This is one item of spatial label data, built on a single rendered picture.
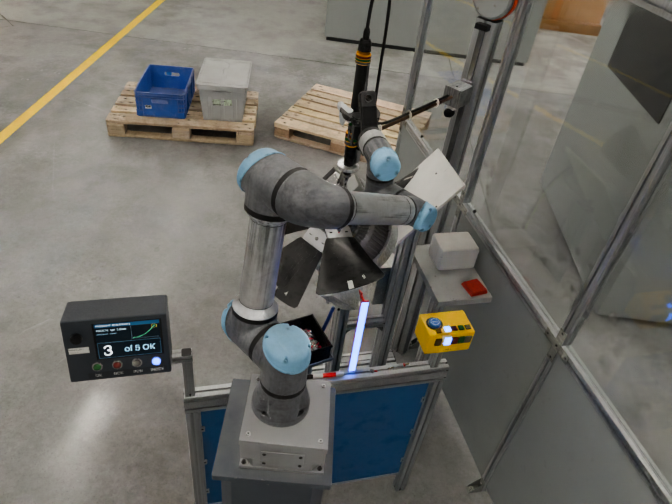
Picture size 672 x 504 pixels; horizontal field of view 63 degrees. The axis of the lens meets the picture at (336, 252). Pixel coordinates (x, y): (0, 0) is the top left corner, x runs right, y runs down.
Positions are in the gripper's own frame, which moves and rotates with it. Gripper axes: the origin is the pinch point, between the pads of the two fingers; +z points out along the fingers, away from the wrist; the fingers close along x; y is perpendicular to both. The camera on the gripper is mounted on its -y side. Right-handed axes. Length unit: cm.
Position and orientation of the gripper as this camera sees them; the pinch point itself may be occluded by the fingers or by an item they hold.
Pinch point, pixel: (354, 101)
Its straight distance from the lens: 171.5
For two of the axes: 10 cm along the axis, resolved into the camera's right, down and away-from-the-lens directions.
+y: -1.1, 7.7, 6.3
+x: 9.7, -0.6, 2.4
